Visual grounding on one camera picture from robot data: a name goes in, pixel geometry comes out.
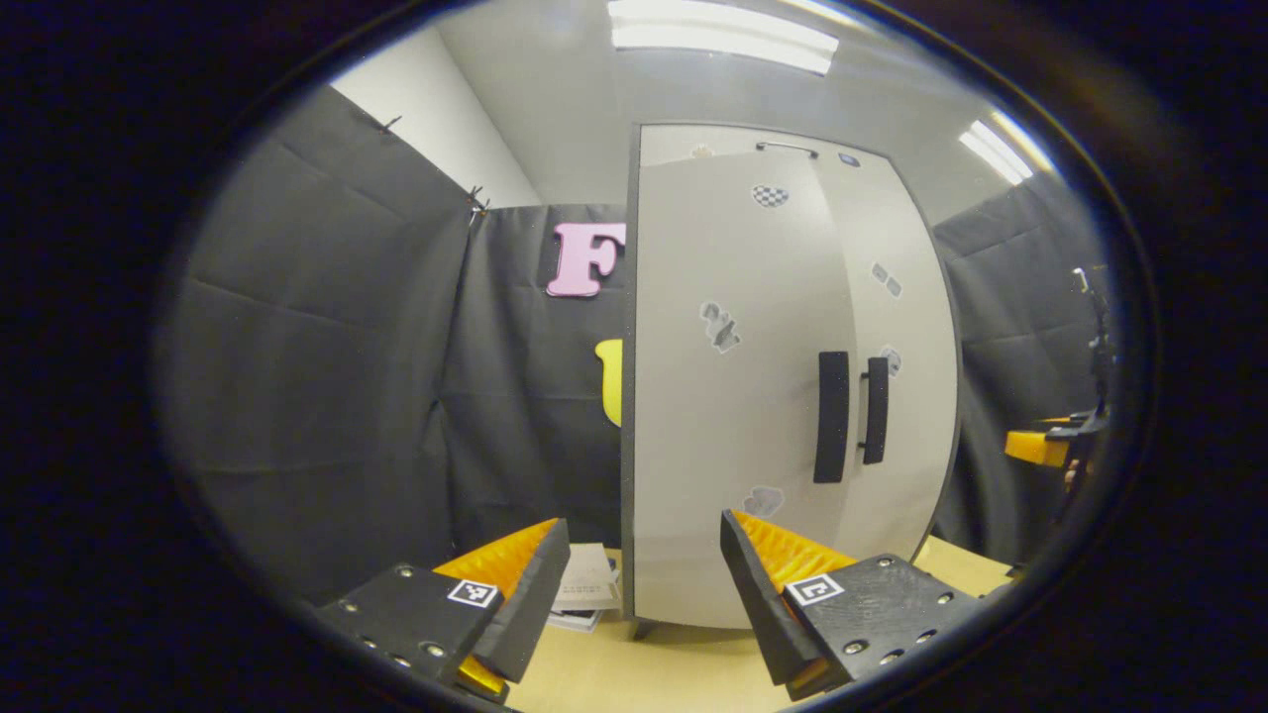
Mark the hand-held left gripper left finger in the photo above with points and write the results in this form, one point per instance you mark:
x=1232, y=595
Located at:
x=520, y=604

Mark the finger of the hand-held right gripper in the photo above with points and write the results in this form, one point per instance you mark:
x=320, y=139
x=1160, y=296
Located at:
x=1090, y=426
x=1035, y=448

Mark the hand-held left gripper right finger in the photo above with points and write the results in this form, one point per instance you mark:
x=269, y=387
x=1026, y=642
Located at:
x=763, y=604

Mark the white cabinet door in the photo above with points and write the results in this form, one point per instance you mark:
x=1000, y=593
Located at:
x=733, y=426
x=916, y=327

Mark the white shoe cabinet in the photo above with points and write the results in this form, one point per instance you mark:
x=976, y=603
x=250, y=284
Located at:
x=693, y=136

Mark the white cabinet drawer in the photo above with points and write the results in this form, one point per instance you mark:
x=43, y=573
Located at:
x=713, y=139

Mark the white paper booklet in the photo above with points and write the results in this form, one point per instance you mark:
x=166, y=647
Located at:
x=586, y=584

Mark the dark metal stand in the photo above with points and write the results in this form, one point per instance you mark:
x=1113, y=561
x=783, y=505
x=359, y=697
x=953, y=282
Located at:
x=1098, y=337

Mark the black backdrop cloth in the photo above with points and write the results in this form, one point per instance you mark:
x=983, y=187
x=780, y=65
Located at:
x=1020, y=327
x=535, y=396
x=317, y=347

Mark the ceiling light panel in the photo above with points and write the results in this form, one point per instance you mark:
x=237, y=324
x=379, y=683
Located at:
x=723, y=35
x=996, y=151

